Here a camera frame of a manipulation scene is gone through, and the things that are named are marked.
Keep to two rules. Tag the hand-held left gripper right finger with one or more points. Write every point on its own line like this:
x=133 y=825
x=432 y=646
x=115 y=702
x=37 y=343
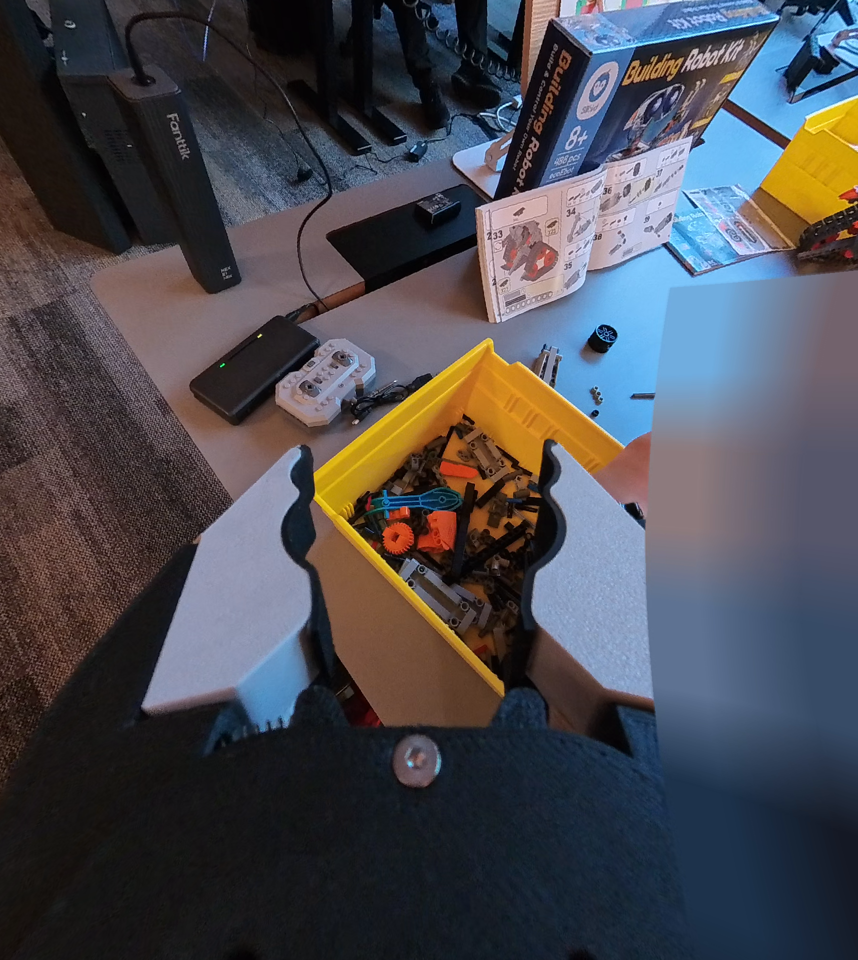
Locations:
x=601 y=600

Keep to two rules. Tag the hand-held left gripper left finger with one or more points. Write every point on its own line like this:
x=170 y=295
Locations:
x=234 y=600

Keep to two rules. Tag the pile of small toy parts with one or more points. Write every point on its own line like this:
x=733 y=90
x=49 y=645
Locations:
x=504 y=559

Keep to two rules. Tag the blue toy tool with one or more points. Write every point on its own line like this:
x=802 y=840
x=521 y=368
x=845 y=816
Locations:
x=406 y=501

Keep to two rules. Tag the black toy wheel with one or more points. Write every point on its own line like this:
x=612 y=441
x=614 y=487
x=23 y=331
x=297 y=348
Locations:
x=603 y=337

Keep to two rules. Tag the person's right forearm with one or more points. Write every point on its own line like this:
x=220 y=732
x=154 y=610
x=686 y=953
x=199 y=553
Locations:
x=624 y=472

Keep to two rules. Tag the grey long toy panel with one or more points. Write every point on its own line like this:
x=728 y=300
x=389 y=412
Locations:
x=440 y=592

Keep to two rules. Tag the orange toy gear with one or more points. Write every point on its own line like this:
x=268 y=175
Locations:
x=397 y=540

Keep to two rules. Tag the orange curved toy panel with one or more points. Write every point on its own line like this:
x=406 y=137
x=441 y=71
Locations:
x=442 y=529

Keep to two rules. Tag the black device with green lights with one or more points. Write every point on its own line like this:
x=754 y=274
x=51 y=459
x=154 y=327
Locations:
x=256 y=367

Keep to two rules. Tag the grey toy remote control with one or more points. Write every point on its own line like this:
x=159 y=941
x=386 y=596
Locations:
x=324 y=382

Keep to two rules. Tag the grey toy brick assembly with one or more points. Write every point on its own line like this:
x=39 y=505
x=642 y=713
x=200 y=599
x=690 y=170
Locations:
x=547 y=364

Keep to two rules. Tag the open instruction booklet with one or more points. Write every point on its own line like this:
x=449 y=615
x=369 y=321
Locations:
x=534 y=255

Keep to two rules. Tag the black flat box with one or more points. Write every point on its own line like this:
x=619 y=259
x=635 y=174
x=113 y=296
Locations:
x=391 y=240

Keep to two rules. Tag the blue printed leaflet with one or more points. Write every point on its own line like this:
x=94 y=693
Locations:
x=729 y=225

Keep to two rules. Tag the small black battery block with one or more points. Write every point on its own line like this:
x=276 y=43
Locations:
x=438 y=210

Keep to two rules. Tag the white tablet stand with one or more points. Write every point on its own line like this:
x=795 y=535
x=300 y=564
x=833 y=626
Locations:
x=481 y=169

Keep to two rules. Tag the black orange toy vehicle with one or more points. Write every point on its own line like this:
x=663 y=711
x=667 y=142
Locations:
x=856 y=229

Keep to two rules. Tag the yellow bin with plastic bags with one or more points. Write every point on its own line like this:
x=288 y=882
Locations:
x=811 y=165

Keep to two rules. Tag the robot kit box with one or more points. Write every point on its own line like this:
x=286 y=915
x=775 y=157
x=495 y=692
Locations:
x=549 y=112

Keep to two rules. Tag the dark grey cabinet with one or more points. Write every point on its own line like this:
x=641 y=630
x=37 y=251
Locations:
x=24 y=112

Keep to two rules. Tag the black angled stand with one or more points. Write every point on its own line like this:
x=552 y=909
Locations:
x=819 y=52

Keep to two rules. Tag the black desk leg frame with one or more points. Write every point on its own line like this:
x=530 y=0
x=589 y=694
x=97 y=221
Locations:
x=346 y=75

